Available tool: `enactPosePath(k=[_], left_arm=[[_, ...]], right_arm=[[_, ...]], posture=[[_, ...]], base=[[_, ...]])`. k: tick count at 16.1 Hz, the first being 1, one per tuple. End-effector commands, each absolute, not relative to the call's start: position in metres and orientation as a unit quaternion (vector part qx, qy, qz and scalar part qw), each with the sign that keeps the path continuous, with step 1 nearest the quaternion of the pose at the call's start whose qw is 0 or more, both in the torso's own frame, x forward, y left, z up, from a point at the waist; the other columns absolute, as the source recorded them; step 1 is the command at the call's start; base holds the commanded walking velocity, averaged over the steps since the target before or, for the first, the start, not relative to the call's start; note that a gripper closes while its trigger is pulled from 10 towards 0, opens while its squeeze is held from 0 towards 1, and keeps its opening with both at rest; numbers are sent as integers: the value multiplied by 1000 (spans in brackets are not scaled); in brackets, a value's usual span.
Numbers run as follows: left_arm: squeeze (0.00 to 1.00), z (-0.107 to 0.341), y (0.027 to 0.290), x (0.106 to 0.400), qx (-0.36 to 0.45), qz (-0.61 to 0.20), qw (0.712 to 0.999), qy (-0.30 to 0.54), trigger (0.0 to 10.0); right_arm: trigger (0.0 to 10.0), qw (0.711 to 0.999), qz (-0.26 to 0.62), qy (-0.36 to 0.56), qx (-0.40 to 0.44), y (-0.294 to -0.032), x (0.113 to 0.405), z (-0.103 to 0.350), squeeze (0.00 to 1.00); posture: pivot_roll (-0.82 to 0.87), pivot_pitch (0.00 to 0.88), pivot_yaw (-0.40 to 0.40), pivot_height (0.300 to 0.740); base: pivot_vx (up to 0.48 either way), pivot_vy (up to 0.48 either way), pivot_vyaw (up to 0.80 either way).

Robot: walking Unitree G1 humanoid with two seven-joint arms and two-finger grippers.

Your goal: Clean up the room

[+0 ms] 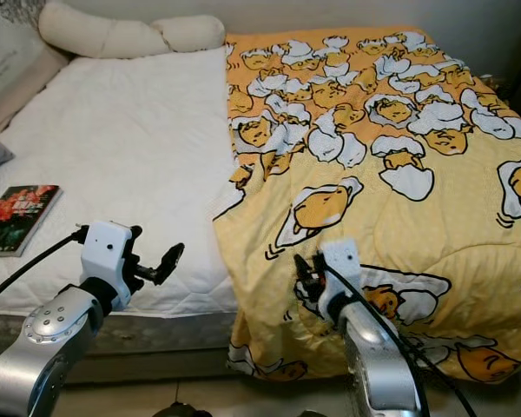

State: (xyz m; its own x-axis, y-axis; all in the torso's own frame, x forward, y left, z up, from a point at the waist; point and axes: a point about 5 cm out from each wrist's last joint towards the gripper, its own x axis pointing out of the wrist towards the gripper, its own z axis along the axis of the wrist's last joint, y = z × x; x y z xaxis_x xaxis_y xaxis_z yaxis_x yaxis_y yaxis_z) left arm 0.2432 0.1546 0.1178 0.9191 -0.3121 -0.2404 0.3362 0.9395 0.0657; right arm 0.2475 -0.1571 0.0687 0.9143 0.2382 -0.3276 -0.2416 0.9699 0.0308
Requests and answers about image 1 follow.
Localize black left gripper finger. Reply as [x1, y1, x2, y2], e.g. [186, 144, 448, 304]
[159, 243, 186, 286]

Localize yellow cartoon print blanket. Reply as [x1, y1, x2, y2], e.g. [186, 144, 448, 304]
[213, 24, 521, 385]

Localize grey bed base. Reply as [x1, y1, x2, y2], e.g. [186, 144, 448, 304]
[0, 308, 244, 383]

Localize white quilted mattress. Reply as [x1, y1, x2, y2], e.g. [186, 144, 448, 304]
[0, 48, 248, 318]

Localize dark floral cover book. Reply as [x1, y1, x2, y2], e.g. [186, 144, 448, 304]
[0, 184, 62, 257]

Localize cream bolster pillow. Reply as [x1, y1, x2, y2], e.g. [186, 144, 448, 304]
[37, 0, 225, 60]

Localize printed white headboard cushion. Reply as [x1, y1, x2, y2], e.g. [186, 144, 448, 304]
[0, 0, 66, 136]

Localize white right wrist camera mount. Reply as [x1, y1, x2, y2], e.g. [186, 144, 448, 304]
[317, 239, 361, 318]

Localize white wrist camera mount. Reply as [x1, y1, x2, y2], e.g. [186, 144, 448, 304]
[80, 221, 135, 309]
[317, 239, 361, 318]

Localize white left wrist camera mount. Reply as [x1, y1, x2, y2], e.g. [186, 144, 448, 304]
[80, 221, 135, 309]

